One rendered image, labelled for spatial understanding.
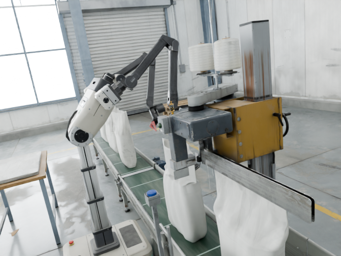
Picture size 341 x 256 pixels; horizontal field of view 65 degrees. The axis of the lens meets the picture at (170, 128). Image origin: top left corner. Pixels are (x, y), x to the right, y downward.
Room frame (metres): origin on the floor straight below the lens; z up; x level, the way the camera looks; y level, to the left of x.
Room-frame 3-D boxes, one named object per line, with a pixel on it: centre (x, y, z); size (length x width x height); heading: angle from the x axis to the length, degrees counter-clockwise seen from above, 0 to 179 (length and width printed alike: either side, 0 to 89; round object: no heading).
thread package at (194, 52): (1.71, -0.25, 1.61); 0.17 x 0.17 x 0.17
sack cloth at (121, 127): (3.39, 0.62, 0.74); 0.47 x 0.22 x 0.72; 20
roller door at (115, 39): (9.02, 1.16, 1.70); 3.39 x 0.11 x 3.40; 112
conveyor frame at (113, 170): (4.04, 0.87, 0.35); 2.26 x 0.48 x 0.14; 22
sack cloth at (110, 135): (4.08, 0.88, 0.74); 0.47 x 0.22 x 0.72; 23
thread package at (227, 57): (1.47, -0.35, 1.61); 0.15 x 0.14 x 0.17; 22
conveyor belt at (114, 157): (4.06, 0.88, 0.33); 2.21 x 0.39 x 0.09; 22
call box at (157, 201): (1.52, 0.17, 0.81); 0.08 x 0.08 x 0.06; 22
